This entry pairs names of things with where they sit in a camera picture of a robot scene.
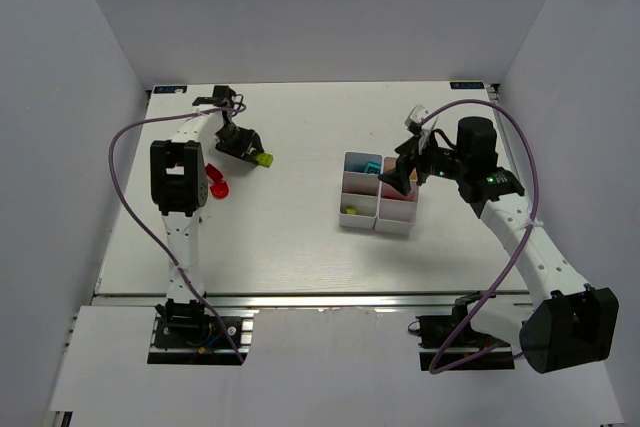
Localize teal curved lego brick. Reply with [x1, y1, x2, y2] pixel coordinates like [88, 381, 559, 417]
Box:
[363, 162, 381, 175]

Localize red arch lego piece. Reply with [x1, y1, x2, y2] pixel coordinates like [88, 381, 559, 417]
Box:
[205, 163, 225, 184]

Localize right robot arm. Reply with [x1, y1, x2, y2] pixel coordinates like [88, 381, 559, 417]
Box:
[378, 116, 619, 374]

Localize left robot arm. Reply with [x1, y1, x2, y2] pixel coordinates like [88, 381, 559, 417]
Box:
[150, 85, 273, 329]

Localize right white divided container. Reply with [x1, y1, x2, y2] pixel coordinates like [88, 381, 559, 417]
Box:
[374, 171, 419, 236]

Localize red round lego piece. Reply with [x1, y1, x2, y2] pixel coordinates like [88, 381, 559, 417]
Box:
[209, 181, 230, 199]

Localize left blue corner label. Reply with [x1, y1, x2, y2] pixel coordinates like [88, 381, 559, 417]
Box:
[152, 85, 188, 95]

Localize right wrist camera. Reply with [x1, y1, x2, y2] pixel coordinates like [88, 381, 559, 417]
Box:
[405, 104, 438, 154]

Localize aluminium rail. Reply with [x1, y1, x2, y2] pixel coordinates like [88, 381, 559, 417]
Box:
[89, 291, 531, 315]

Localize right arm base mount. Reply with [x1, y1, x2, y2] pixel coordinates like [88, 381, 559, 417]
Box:
[407, 292, 515, 372]

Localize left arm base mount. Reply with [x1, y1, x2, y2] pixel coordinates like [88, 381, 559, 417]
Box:
[147, 299, 247, 366]

